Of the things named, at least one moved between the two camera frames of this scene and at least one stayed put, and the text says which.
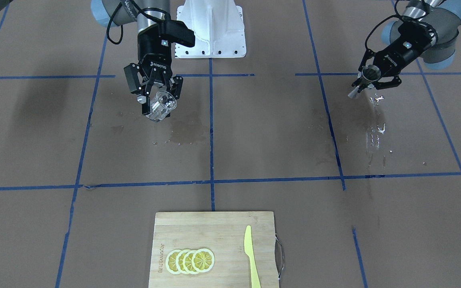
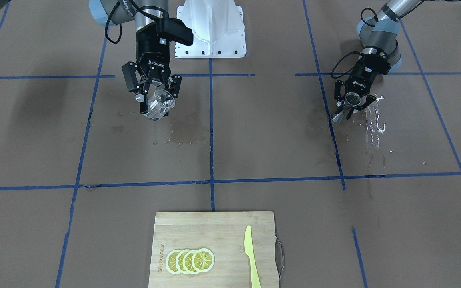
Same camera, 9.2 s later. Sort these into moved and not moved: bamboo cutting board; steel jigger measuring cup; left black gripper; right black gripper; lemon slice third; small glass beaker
Moved: steel jigger measuring cup; left black gripper
Not moved: lemon slice third; small glass beaker; bamboo cutting board; right black gripper
